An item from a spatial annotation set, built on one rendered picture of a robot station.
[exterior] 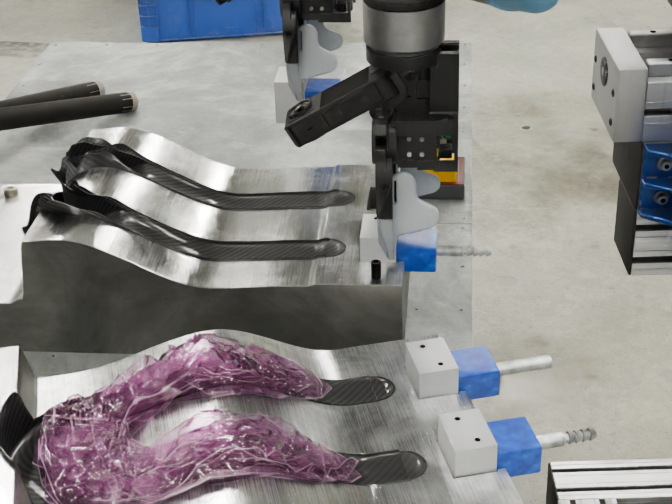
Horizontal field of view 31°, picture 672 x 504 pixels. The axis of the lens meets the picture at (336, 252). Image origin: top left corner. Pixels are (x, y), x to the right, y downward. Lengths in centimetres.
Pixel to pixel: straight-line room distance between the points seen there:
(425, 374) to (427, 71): 28
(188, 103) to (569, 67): 239
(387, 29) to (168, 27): 328
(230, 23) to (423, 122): 324
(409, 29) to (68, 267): 41
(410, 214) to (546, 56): 300
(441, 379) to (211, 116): 80
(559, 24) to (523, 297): 180
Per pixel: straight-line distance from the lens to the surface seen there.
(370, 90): 114
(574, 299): 283
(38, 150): 174
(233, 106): 181
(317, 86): 148
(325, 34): 150
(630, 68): 141
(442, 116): 115
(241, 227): 131
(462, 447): 100
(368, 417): 107
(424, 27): 111
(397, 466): 103
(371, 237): 121
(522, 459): 103
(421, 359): 109
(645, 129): 144
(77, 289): 125
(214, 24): 436
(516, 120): 368
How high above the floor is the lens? 152
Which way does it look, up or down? 30 degrees down
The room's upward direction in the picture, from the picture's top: 2 degrees counter-clockwise
